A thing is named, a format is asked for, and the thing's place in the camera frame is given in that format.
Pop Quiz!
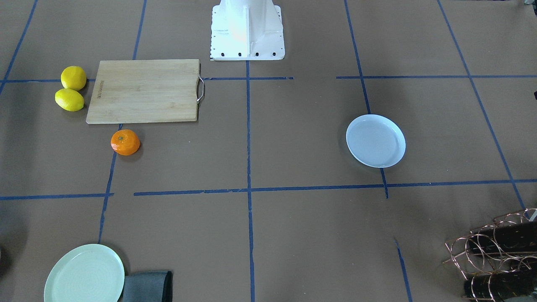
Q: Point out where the light blue plate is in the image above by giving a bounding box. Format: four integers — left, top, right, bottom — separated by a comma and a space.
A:
345, 114, 407, 168

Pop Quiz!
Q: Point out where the light green plate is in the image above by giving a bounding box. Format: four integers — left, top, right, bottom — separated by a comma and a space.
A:
43, 244, 125, 302

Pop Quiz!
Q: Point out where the wooden cutting board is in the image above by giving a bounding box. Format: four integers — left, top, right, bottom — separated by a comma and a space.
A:
86, 59, 205, 125

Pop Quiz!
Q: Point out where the orange mandarin fruit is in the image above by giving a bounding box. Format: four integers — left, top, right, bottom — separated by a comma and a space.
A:
110, 129, 141, 156

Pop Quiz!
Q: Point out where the dark grey folded cloth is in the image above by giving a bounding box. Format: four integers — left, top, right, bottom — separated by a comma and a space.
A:
123, 270, 173, 302

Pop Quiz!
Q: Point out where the lower yellow lemon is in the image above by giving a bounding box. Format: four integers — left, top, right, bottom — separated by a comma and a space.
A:
55, 88, 85, 112

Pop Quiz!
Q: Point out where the yellow lemon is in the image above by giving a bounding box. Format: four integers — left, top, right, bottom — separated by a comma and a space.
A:
55, 88, 85, 112
60, 66, 87, 91

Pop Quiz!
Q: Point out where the upper yellow lemon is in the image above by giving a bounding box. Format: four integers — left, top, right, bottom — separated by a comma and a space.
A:
60, 66, 87, 91

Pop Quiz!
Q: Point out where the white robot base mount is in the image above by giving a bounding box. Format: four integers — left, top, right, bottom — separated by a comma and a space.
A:
210, 0, 286, 61

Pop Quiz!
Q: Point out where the copper wire bottle rack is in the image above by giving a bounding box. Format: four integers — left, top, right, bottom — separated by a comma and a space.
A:
444, 208, 537, 302

